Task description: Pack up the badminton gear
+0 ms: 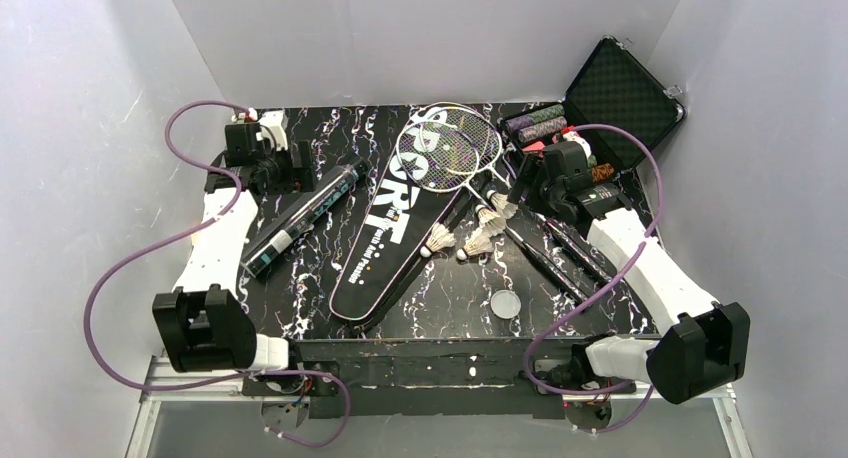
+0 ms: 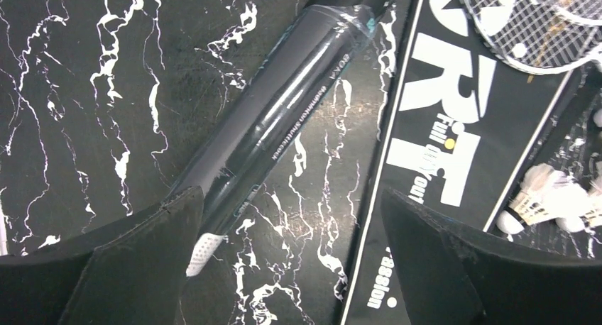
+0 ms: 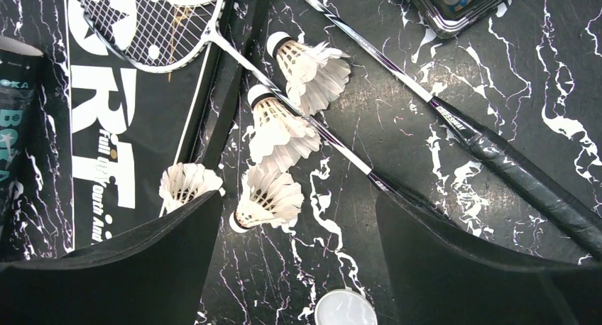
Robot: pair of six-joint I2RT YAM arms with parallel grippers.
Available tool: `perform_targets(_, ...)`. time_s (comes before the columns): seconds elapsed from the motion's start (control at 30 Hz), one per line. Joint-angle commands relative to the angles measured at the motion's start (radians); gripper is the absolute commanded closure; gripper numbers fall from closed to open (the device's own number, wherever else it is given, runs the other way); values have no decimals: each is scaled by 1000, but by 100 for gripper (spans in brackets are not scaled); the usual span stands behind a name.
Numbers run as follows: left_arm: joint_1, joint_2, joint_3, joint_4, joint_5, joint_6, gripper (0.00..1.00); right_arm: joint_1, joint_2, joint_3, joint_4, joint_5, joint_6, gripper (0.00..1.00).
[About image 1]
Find white feather shuttlecock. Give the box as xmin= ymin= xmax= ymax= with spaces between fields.
xmin=485 ymin=190 xmax=518 ymax=220
xmin=475 ymin=205 xmax=506 ymax=235
xmin=419 ymin=223 xmax=456 ymax=258
xmin=456 ymin=228 xmax=494 ymax=261

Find black shuttlecock tube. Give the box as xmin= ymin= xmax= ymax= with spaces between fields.
xmin=240 ymin=154 xmax=370 ymax=277

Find clear tube lid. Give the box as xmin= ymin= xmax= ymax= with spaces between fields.
xmin=490 ymin=290 xmax=521 ymax=320

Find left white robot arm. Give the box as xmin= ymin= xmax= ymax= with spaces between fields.
xmin=152 ymin=172 xmax=290 ymax=373

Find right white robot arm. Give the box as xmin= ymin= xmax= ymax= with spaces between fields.
xmin=508 ymin=142 xmax=751 ymax=404

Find white badminton racket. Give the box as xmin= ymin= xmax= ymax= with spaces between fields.
xmin=395 ymin=105 xmax=588 ymax=304
xmin=395 ymin=120 xmax=611 ymax=284

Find black poker chip case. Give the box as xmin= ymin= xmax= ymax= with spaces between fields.
xmin=496 ymin=35 xmax=686 ymax=173

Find black racket bag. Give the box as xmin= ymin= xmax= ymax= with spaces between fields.
xmin=329 ymin=105 xmax=510 ymax=322

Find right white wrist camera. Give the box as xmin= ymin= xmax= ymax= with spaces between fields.
xmin=560 ymin=127 xmax=593 ymax=161

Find aluminium rail frame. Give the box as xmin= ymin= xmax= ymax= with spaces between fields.
xmin=142 ymin=357 xmax=754 ymax=457

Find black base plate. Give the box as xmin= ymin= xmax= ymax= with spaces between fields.
xmin=241 ymin=337 xmax=637 ymax=421

